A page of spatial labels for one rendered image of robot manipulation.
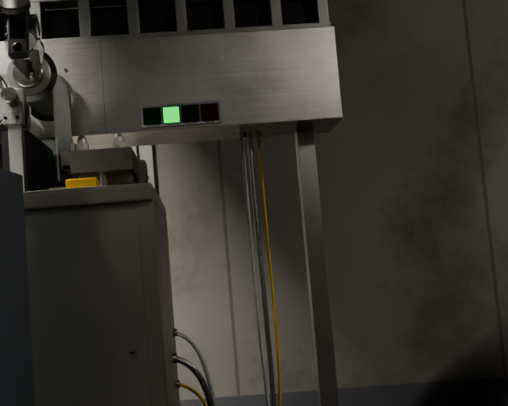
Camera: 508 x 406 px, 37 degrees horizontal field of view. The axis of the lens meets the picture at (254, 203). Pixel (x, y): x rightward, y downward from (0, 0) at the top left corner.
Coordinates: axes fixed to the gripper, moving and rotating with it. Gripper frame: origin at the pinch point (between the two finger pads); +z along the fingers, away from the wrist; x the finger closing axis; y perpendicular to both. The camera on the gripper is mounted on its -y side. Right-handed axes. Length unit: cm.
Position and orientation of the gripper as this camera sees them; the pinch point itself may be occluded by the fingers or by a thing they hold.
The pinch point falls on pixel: (31, 75)
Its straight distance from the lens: 207.3
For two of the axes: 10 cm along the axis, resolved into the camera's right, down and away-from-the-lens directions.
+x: -9.9, 0.8, -0.7
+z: 0.1, 7.1, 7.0
